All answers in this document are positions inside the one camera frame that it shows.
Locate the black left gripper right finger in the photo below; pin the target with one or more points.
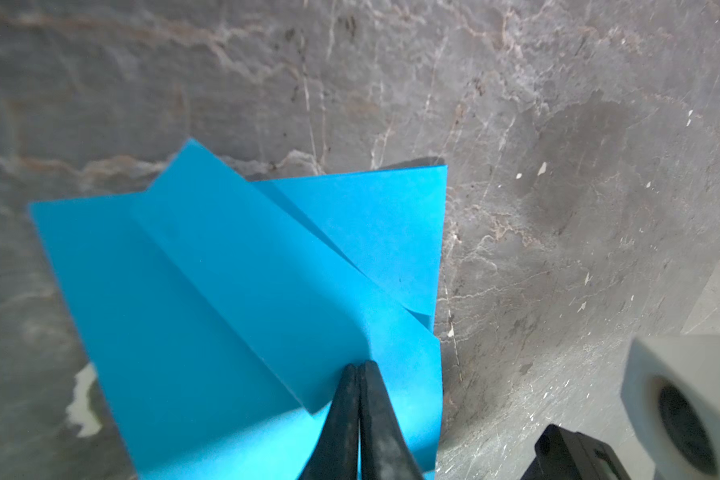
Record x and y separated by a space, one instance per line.
383 450

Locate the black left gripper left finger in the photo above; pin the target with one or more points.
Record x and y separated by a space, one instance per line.
335 455

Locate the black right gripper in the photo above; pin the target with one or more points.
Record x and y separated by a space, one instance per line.
561 454

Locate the blue square paper sheet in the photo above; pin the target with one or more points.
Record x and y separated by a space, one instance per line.
219 313

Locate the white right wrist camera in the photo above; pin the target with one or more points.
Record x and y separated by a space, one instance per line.
671 394

